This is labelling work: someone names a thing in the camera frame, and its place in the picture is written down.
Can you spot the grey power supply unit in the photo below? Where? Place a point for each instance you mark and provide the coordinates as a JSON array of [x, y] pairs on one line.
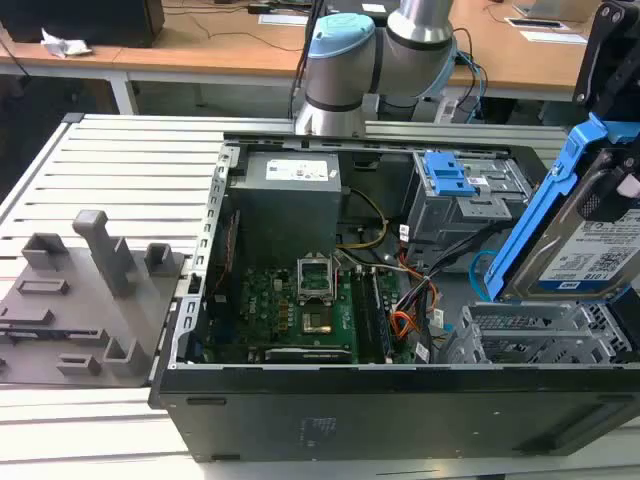
[[285, 210]]

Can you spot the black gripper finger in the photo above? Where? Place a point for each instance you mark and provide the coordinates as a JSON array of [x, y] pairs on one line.
[[590, 70]]

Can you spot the black power adapter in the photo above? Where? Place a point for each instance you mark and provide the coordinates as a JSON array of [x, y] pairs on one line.
[[260, 8]]

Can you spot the hard disk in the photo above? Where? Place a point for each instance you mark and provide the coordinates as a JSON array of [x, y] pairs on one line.
[[575, 240]]

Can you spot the blue plastic drive latch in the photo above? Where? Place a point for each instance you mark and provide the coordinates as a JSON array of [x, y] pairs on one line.
[[447, 175]]

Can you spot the white paper sheet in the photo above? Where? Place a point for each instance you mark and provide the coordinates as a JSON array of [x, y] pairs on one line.
[[282, 19], [552, 36]]

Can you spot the grey optical drive cage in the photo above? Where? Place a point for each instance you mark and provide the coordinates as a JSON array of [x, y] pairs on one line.
[[450, 215]]

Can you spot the grey metal disk bay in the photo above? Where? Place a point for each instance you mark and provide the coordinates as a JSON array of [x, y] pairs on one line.
[[525, 335]]

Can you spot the black graphics card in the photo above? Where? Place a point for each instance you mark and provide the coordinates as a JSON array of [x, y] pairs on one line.
[[305, 355]]

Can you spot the CPU socket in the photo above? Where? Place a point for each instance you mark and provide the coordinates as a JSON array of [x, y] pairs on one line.
[[317, 322]]

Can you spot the black open PC case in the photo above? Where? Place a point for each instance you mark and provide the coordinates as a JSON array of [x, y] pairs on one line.
[[380, 415]]

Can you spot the wooden desk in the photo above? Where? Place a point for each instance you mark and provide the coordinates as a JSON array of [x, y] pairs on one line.
[[210, 50]]

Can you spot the black box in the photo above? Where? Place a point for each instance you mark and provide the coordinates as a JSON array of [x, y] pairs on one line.
[[80, 20]]

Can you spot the crumpled white paper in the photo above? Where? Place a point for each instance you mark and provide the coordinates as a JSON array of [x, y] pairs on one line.
[[62, 46]]

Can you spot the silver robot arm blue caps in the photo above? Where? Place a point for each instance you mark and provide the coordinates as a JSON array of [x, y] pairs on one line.
[[345, 65]]

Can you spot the green motherboard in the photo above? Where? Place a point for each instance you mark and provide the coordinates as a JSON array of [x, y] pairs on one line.
[[270, 310]]

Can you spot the white power strip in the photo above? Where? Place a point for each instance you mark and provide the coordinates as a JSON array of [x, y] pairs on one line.
[[446, 111]]

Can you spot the grey parts rack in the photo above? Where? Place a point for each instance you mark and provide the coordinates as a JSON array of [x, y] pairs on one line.
[[75, 320]]

